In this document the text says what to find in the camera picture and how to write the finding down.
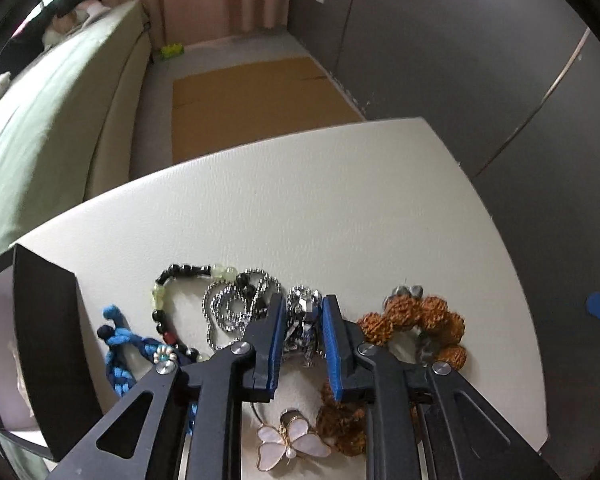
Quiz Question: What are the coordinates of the silver ball chain necklace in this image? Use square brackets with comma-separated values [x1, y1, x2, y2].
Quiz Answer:
[202, 269, 282, 352]

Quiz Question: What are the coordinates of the brown cardboard sheet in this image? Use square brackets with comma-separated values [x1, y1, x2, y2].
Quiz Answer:
[171, 56, 366, 166]

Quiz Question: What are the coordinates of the green bed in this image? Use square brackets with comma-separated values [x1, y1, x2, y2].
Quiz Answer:
[0, 0, 153, 261]

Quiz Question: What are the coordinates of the black jewelry box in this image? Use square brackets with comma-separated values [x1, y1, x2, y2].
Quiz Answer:
[0, 245, 111, 466]

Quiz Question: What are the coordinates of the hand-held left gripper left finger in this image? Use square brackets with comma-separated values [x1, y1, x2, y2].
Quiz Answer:
[45, 292, 287, 480]

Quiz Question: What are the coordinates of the blue braided cord bracelet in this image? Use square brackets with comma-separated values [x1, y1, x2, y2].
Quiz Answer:
[97, 304, 201, 436]

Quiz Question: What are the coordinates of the black and green bead bracelet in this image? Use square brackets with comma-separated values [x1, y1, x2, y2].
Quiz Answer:
[150, 261, 241, 361]

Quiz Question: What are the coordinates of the brown seed bead bracelet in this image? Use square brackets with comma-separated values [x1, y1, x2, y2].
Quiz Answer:
[356, 285, 468, 371]
[316, 382, 368, 457]

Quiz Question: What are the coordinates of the white shell butterfly brooch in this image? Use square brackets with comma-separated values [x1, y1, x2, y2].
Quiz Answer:
[256, 409, 332, 472]

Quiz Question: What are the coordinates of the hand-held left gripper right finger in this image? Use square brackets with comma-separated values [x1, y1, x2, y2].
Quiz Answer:
[321, 294, 563, 480]

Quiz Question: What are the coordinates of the silver faceted pendant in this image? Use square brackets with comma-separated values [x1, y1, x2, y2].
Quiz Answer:
[282, 285, 326, 366]

